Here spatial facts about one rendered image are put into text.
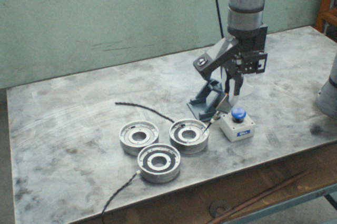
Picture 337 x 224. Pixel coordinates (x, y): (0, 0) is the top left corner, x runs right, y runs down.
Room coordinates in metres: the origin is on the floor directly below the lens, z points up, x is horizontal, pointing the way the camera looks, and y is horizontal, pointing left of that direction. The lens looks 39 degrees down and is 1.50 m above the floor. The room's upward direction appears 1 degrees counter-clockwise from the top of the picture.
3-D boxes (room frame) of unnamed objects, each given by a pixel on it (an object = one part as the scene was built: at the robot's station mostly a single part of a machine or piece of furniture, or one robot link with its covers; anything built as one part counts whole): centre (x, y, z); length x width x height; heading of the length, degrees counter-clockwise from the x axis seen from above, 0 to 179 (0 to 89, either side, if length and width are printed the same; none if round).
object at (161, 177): (0.64, 0.03, 0.82); 0.10 x 0.10 x 0.04
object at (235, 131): (0.78, -0.19, 0.82); 0.08 x 0.07 x 0.05; 110
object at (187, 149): (0.74, -0.05, 0.82); 0.10 x 0.10 x 0.04
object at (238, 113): (0.78, -0.19, 0.85); 0.04 x 0.04 x 0.05
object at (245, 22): (0.77, -0.17, 1.15); 0.08 x 0.08 x 0.05
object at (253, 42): (0.77, -0.18, 1.07); 0.09 x 0.08 x 0.12; 107
